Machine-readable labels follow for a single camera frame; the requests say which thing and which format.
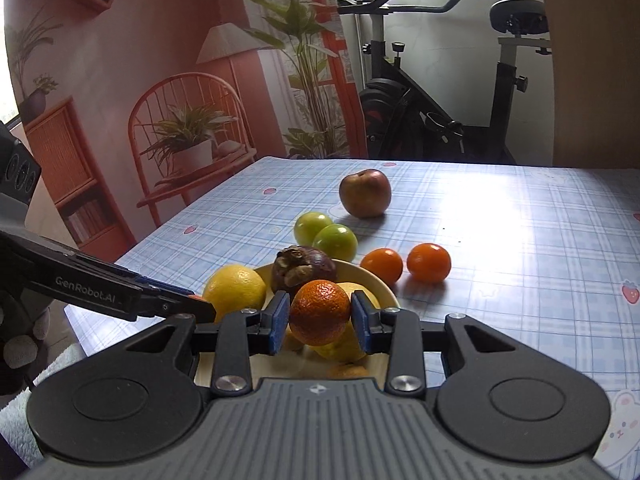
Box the orange tangerine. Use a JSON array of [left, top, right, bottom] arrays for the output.
[[406, 242, 452, 283], [289, 280, 352, 347], [327, 364, 371, 380], [360, 247, 404, 286]]

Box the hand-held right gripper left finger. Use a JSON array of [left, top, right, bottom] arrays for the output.
[[125, 290, 292, 396]]

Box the green round fruit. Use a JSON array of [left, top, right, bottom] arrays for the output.
[[293, 211, 335, 247], [312, 223, 358, 263]]

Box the white fluffy rug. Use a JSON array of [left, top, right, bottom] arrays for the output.
[[0, 345, 86, 468]]

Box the wall poster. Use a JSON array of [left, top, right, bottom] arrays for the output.
[[2, 0, 368, 261]]

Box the blue plaid tablecloth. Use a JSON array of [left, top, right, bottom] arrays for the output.
[[65, 155, 640, 480]]

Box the pale yellow bowl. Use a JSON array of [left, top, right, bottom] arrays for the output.
[[194, 258, 402, 390]]

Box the brown wooden door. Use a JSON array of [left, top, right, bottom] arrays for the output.
[[535, 0, 640, 171]]

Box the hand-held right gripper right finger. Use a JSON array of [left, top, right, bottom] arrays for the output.
[[349, 290, 526, 397]]

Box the black exercise bike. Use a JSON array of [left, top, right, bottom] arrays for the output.
[[336, 0, 553, 166]]

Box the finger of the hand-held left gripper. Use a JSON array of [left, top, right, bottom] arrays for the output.
[[112, 266, 217, 324]]

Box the yellow lemon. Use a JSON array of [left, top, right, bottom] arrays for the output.
[[300, 282, 382, 365], [202, 264, 268, 323]]

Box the red apple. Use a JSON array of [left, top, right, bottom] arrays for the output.
[[339, 169, 392, 219]]

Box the dark purple mangosteen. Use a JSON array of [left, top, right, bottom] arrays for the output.
[[271, 244, 338, 306]]

